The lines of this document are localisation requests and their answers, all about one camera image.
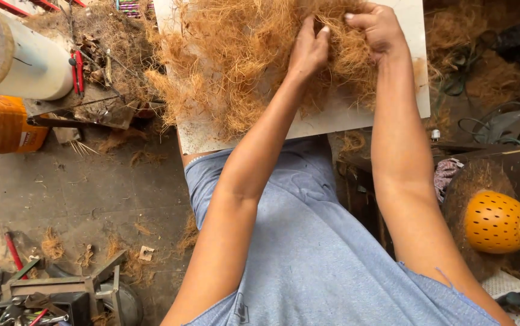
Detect heap of brown coconut fibre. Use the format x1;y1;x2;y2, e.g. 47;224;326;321
144;0;380;142

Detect white work board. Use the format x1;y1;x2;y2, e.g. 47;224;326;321
152;0;431;155

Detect orange perforated plastic bowl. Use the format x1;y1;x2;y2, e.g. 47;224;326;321
464;190;520;254

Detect rusty metal plate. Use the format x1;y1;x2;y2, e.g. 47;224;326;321
24;93;139;130

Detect grey metal angle frame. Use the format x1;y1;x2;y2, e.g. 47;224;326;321
1;250;128;326

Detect person's left hand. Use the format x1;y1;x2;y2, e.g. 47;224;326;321
286;15;332;81

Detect red-handled pliers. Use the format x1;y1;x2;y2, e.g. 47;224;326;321
69;50;85;97

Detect person's blue-grey shirt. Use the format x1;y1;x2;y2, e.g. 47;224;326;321
183;135;503;326

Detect striped colourful bundle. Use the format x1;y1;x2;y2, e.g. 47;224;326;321
115;0;155;19

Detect white mesh basket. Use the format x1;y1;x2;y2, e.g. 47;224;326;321
481;270;520;326

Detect floral cloth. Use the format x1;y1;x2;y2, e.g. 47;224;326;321
433;158;464;203

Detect red tool handle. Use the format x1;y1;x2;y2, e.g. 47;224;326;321
4;232;29;280

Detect person's right hand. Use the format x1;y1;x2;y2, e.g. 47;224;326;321
344;2;401;65

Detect tangle of dark cables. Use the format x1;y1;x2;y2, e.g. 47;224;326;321
439;43;520;146

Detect heap of hand tools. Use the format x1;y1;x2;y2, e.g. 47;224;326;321
0;294;72;326

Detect heap of fibre waste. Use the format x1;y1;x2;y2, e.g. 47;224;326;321
24;0;163;102

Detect large white cylinder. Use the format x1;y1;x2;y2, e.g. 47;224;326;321
0;0;75;101

